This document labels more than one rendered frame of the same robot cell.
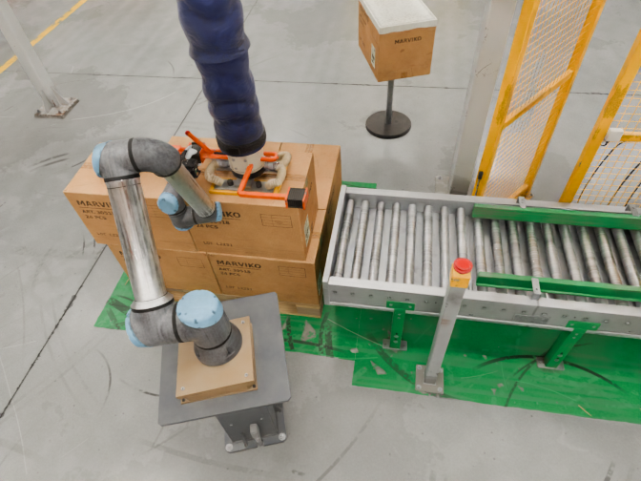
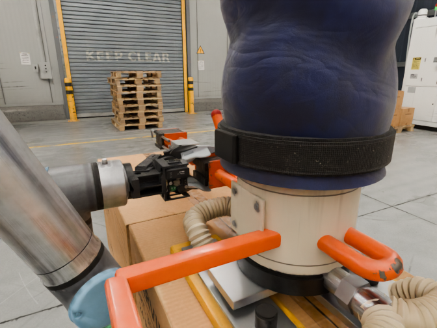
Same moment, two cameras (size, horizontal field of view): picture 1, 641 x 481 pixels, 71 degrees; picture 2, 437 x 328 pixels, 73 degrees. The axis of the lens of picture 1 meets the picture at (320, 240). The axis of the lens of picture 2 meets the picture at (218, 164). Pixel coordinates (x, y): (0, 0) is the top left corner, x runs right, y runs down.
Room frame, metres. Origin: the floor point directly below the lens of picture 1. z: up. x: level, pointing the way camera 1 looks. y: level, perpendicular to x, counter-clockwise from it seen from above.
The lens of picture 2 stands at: (1.38, 0.08, 1.27)
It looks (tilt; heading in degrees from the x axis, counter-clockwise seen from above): 17 degrees down; 50
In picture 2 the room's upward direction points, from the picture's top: straight up
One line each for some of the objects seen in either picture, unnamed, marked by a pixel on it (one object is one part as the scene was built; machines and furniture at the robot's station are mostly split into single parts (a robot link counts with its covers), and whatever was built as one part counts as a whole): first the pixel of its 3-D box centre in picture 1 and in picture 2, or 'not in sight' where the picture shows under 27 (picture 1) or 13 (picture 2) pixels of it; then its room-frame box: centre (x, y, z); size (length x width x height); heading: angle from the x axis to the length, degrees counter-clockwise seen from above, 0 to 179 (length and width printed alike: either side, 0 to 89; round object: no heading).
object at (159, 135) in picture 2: not in sight; (160, 143); (1.81, 0.86, 1.07); 0.31 x 0.03 x 0.05; 76
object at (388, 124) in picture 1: (390, 94); not in sight; (3.33, -0.69, 0.31); 0.40 x 0.40 x 0.62
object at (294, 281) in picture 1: (238, 213); not in sight; (2.08, 0.51, 0.34); 1.20 x 1.00 x 0.40; 76
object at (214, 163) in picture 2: (196, 152); (218, 167); (1.78, 0.56, 1.07); 0.10 x 0.08 x 0.06; 166
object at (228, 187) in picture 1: (244, 185); (237, 291); (1.63, 0.34, 0.97); 0.34 x 0.10 x 0.05; 76
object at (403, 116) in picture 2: not in sight; (378, 109); (8.72, 2.98, 0.45); 1.21 x 1.03 x 0.91; 76
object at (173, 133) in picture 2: not in sight; (172, 138); (1.87, 0.90, 1.07); 0.08 x 0.07 x 0.05; 76
